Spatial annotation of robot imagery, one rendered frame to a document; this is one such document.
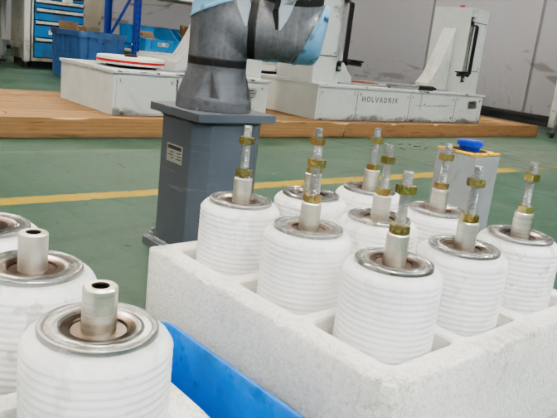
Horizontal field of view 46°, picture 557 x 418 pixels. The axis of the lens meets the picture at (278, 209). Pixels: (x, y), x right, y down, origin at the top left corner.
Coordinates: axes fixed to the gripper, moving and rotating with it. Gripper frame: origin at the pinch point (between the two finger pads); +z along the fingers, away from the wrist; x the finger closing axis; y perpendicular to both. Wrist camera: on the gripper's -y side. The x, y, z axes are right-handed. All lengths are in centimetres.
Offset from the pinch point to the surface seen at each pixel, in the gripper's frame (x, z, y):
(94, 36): 41, 12, -449
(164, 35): 114, 5, -535
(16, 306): -26.0, 22.8, 25.9
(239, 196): -0.8, 20.8, 1.2
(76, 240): -12, 47, -62
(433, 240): 15.9, 21.4, 17.0
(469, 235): 18.0, 19.9, 19.9
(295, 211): 7.5, 23.0, -0.4
